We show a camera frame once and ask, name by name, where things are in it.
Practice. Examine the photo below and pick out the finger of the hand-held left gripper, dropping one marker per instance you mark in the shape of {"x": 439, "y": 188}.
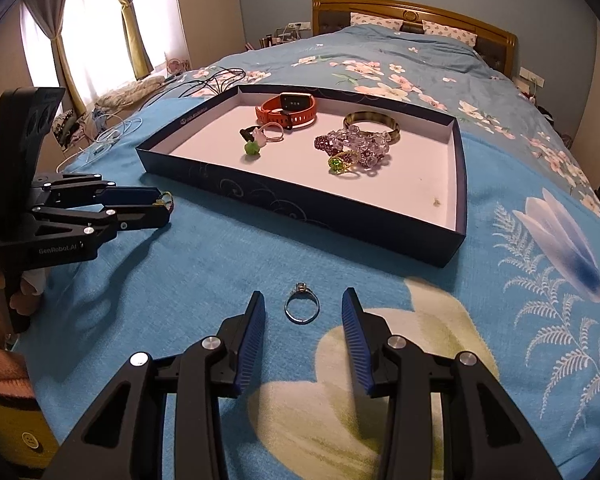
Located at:
{"x": 150, "y": 216}
{"x": 135, "y": 195}

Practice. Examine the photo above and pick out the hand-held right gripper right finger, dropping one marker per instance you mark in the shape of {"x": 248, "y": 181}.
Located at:
{"x": 357, "y": 345}

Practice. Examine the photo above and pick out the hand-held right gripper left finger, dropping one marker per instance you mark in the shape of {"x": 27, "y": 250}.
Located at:
{"x": 250, "y": 345}

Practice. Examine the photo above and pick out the dark blue box lid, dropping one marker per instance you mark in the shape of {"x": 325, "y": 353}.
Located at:
{"x": 405, "y": 195}

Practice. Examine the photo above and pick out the person's left forearm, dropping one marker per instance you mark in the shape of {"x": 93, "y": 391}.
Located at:
{"x": 0, "y": 365}

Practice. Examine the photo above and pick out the person's left hand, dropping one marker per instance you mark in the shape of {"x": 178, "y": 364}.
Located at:
{"x": 30, "y": 282}

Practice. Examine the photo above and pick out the blue flower blanket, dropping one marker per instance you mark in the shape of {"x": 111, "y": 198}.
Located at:
{"x": 230, "y": 270}

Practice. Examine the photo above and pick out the folded bedding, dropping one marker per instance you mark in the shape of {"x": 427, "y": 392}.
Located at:
{"x": 130, "y": 91}

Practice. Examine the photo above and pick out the pink desk fan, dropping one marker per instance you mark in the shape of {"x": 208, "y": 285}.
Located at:
{"x": 174, "y": 64}

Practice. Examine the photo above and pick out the white sheer curtain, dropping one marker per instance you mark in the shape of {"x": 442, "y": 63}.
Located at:
{"x": 90, "y": 35}

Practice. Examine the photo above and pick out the grey and olive curtain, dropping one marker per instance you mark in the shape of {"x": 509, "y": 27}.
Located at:
{"x": 130, "y": 10}
{"x": 45, "y": 5}

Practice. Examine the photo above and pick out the orange smartwatch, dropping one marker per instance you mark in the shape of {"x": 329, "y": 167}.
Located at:
{"x": 292, "y": 101}

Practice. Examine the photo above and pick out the olive bangle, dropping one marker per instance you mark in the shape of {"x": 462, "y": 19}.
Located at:
{"x": 370, "y": 117}

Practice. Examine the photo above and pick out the yellow garment with button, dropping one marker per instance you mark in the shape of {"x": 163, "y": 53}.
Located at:
{"x": 15, "y": 425}

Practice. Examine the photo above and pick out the floral blue duvet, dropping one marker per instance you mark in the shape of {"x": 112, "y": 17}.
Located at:
{"x": 430, "y": 60}

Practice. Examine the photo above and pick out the heart print pillow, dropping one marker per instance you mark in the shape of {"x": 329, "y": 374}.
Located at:
{"x": 450, "y": 31}
{"x": 375, "y": 21}

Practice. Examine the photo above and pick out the wooden headboard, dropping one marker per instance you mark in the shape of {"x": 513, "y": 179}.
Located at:
{"x": 380, "y": 5}

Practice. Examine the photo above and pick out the white wall socket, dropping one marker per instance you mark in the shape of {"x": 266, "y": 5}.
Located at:
{"x": 298, "y": 25}
{"x": 532, "y": 76}

